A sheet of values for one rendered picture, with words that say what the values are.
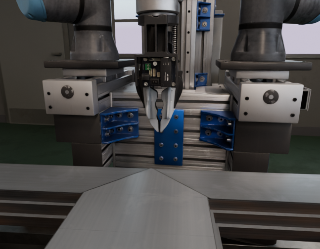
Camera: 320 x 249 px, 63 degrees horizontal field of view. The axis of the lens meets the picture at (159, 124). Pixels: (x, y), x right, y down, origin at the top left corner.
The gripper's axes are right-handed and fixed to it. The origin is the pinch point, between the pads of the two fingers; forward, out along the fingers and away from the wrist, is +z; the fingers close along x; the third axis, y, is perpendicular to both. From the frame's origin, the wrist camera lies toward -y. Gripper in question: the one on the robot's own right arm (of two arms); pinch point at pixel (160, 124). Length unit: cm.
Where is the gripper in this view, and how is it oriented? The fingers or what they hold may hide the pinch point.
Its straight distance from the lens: 52.7
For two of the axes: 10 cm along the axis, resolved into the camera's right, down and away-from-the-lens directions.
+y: -0.8, 2.7, -9.6
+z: 0.1, 9.6, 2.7
